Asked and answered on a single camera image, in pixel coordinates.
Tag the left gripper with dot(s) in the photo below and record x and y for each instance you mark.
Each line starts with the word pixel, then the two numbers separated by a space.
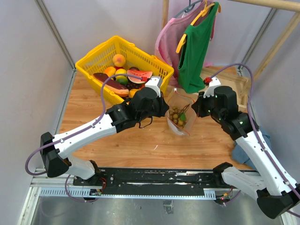
pixel 163 106

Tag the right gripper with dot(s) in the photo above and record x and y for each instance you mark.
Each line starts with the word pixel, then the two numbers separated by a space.
pixel 198 104

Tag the longan fruit bunch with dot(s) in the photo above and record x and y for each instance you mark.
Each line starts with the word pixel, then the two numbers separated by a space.
pixel 178 116

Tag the clear zip top bag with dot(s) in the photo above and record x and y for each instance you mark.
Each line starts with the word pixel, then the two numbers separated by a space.
pixel 178 97

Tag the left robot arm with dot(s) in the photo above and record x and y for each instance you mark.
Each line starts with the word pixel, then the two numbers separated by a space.
pixel 58 149

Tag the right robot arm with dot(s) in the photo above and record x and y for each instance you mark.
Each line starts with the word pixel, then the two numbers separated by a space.
pixel 278 192

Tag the wooden clothes rack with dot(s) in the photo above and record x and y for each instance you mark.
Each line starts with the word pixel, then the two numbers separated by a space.
pixel 239 83

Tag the yellow bell pepper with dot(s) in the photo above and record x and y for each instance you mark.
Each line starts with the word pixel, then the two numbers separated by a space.
pixel 132 92

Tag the dark grape bunch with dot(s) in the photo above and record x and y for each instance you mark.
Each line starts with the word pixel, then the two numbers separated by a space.
pixel 132 85

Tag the watermelon slice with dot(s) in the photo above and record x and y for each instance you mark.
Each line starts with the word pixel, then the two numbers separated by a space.
pixel 139 77

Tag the papaya slice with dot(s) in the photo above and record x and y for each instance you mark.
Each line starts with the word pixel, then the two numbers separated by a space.
pixel 112 85

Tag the blue cloth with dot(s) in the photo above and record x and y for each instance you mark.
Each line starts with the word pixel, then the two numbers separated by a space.
pixel 240 156

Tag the yellow plastic basket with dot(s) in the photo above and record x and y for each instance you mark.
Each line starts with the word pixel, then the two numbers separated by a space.
pixel 105 65

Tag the green shirt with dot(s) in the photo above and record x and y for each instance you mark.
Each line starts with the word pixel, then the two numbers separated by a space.
pixel 194 49

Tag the orange fruit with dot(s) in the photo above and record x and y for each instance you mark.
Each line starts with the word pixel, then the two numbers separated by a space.
pixel 110 71

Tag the peach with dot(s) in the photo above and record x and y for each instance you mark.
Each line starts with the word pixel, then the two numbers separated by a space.
pixel 119 60

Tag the pink shirt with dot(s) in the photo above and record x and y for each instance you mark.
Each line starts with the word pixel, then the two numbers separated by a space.
pixel 169 37

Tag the grey hanger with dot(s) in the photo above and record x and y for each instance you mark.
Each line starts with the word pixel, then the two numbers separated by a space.
pixel 189 8

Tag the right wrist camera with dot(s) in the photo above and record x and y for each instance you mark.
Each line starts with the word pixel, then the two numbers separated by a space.
pixel 212 83

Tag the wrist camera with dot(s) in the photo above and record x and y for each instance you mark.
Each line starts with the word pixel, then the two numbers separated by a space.
pixel 212 83
pixel 155 83

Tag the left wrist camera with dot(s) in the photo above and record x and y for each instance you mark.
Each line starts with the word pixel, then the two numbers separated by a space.
pixel 155 83

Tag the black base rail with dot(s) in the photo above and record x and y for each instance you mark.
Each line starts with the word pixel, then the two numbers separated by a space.
pixel 158 183

